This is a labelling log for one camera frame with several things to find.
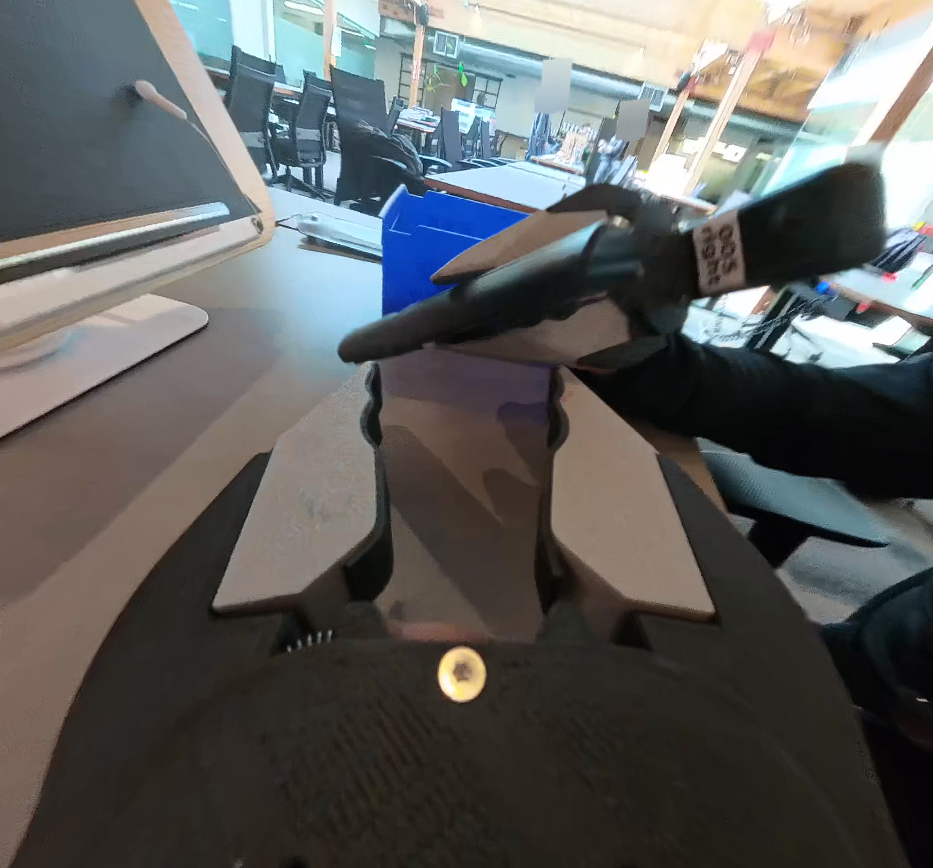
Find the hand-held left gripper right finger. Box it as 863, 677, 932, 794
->
536, 365, 717, 621

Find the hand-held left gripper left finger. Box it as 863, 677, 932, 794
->
211, 361, 395, 615

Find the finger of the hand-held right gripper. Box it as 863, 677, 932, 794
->
430, 208, 612, 288
425, 296, 637, 371

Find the long black rounded object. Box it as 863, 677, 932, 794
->
337, 220, 650, 366

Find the white top desk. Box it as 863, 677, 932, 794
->
426, 161, 584, 213

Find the large blue storage bin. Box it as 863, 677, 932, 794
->
379, 185, 536, 317

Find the cluttered white desk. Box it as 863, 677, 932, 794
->
681, 223, 933, 366

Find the dark office chair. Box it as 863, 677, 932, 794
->
700, 445, 890, 570

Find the white flat device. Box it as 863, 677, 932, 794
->
294, 211, 385, 262

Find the black office chair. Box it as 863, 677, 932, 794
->
222, 45, 278, 177
270, 70, 332, 191
328, 65, 425, 209

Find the black board with wooden rim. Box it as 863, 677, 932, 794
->
0, 0, 276, 286

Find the wooden post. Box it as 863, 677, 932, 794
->
685, 30, 774, 195

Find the wire page holder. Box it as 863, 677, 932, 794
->
120, 80, 223, 155

